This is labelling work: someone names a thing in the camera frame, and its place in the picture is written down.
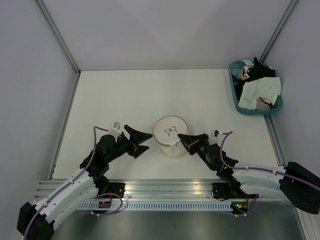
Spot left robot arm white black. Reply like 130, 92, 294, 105
17, 122, 153, 240

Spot black garment in basket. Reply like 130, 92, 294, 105
231, 57, 276, 101

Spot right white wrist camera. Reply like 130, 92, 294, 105
210, 129, 225, 138

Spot beige garment in basket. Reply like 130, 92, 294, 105
255, 97, 273, 111

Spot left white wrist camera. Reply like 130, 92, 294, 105
108, 121, 122, 138

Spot front aluminium rail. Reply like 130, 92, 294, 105
33, 179, 289, 202

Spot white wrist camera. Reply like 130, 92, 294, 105
108, 121, 122, 138
210, 129, 225, 138

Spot left aluminium frame post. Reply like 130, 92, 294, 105
34, 0, 81, 77

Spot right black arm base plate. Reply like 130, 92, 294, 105
210, 182, 236, 201

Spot white slotted cable duct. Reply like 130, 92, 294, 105
78, 200, 233, 212

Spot round white mesh laundry bag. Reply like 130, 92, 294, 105
153, 115, 188, 159

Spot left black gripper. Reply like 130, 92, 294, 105
106, 124, 153, 163

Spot blue plastic basket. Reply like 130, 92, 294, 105
228, 57, 283, 116

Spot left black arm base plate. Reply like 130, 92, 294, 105
98, 182, 126, 198

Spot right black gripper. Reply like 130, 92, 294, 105
177, 133, 215, 171

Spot right aluminium frame post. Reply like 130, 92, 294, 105
259, 0, 300, 63

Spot aluminium frame post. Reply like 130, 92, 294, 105
34, 0, 81, 77
259, 0, 300, 63

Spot pale green cloth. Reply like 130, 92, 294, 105
238, 77, 282, 110

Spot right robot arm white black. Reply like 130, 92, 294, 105
177, 133, 320, 215

